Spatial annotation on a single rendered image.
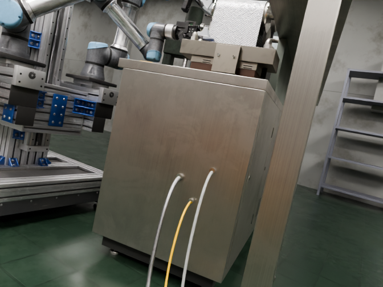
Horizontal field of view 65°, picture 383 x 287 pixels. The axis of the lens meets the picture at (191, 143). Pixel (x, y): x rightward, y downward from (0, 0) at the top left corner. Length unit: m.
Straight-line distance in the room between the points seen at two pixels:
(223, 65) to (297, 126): 0.68
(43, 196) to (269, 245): 1.35
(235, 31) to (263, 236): 1.07
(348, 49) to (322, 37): 5.03
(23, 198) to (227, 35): 1.27
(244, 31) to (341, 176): 4.19
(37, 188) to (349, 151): 4.63
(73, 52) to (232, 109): 8.32
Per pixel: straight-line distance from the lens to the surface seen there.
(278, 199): 0.64
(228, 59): 1.26
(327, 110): 5.49
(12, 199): 1.70
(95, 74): 1.98
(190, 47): 1.35
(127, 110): 1.36
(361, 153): 5.40
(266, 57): 1.25
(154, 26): 1.65
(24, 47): 1.74
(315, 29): 0.66
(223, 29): 1.54
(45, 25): 1.95
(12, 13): 1.60
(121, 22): 1.75
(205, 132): 1.20
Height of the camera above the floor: 0.70
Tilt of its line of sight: 4 degrees down
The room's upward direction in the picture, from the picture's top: 12 degrees clockwise
